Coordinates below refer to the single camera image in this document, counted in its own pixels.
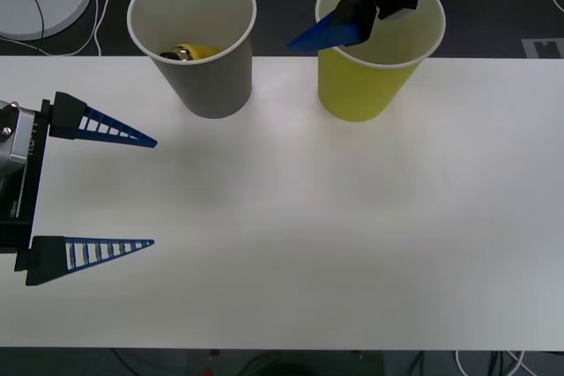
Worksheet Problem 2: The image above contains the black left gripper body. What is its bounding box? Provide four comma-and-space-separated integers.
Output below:
0, 99, 56, 272

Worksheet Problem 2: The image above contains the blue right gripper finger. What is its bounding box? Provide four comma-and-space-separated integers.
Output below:
286, 0, 381, 52

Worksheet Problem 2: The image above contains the yellow-green plastic bin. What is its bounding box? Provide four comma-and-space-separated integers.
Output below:
314, 0, 446, 123

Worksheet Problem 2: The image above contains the thin dark cable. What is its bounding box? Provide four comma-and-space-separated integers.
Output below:
0, 0, 48, 58

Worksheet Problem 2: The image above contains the yellow bottle with black cap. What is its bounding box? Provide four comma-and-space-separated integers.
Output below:
159, 43, 224, 63

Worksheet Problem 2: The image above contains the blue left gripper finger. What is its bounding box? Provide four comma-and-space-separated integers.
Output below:
25, 235, 156, 287
47, 91, 159, 150

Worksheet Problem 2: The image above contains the grey plastic bin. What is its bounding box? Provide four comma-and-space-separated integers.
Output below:
126, 0, 258, 120

